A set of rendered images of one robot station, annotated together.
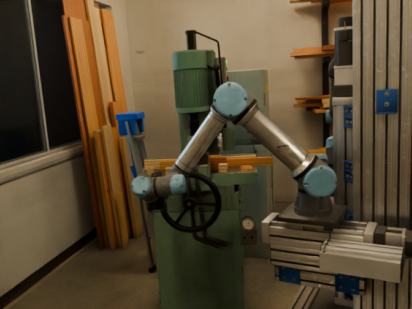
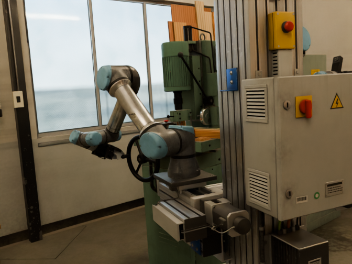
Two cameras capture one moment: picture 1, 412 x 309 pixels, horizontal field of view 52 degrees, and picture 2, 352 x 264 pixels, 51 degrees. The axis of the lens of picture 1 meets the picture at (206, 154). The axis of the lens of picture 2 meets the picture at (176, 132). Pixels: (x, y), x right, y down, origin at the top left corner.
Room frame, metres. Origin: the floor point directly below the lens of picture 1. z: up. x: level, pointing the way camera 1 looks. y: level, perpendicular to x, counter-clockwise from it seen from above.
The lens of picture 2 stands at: (0.29, -1.41, 1.21)
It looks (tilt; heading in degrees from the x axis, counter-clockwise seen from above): 7 degrees down; 38
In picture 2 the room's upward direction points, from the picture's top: 4 degrees counter-clockwise
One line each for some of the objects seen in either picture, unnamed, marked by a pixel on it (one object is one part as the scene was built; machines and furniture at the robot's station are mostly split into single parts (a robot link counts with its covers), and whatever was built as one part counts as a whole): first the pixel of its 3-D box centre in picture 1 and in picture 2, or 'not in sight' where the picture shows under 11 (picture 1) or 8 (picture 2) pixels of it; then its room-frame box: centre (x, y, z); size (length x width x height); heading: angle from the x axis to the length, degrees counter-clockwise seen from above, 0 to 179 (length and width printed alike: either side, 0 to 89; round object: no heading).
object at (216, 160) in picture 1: (202, 164); not in sight; (2.11, 0.02, 0.93); 0.25 x 0.01 x 0.07; 84
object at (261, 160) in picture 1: (216, 163); (191, 133); (2.19, -0.05, 0.92); 0.60 x 0.02 x 0.04; 84
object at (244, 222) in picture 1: (247, 224); not in sight; (1.97, -0.18, 0.65); 0.06 x 0.04 x 0.08; 84
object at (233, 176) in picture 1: (197, 177); (170, 143); (2.09, 0.05, 0.87); 0.61 x 0.30 x 0.06; 84
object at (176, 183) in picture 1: (171, 184); (93, 138); (1.55, 0.14, 0.98); 0.11 x 0.11 x 0.08; 84
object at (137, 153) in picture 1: (144, 191); not in sight; (3.01, 0.47, 0.58); 0.27 x 0.25 x 1.16; 77
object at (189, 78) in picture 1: (190, 81); (175, 67); (2.20, 0.05, 1.35); 0.18 x 0.18 x 0.31
